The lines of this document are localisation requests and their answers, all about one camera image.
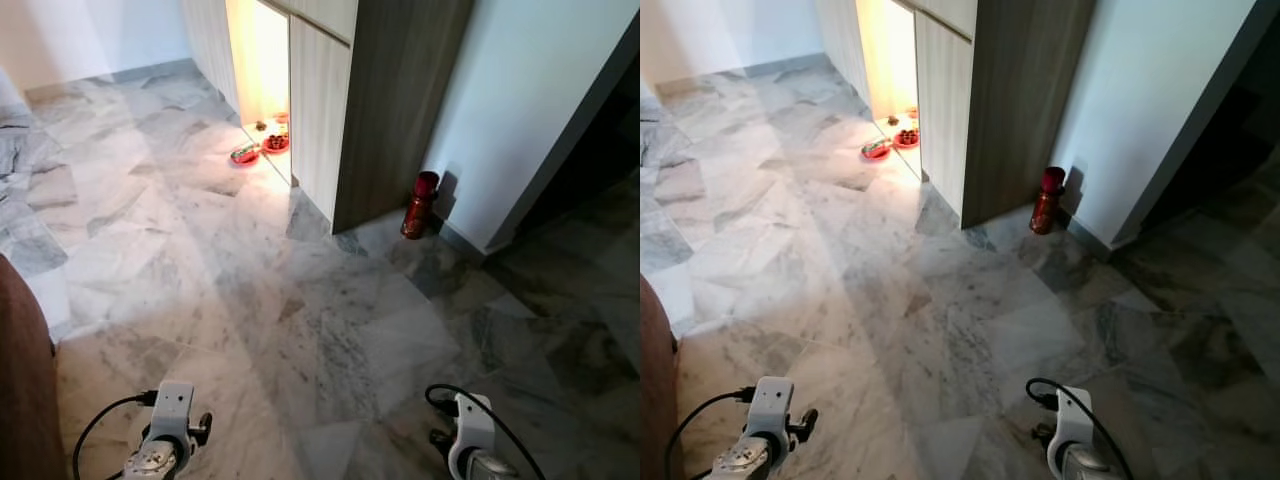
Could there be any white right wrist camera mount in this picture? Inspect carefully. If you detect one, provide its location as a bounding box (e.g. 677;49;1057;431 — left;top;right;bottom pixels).
1046;386;1096;476
447;392;498;479

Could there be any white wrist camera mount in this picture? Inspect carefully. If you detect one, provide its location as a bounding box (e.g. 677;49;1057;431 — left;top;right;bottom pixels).
1046;386;1096;476
447;392;498;479
148;381;197;448
748;376;797;443

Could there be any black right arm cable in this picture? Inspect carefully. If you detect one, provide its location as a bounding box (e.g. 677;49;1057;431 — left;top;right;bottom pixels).
425;384;548;480
1026;377;1136;480

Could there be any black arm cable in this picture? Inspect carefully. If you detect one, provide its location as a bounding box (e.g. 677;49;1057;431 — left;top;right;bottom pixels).
664;386;756;480
1026;377;1136;480
425;384;548;480
72;391;159;480

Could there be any wooden cabinet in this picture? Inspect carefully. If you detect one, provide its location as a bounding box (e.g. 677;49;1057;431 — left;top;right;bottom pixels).
815;0;1098;231
180;0;476;236

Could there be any red bottle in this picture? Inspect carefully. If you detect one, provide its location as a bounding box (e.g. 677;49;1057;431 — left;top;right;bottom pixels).
1029;166;1068;236
401;170;442;241

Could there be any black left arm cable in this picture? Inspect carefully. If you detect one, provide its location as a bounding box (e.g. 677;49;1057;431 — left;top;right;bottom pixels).
664;386;756;480
72;391;159;480

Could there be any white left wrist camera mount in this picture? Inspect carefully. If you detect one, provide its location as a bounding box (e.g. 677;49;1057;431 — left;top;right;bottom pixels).
748;376;797;443
148;381;197;448

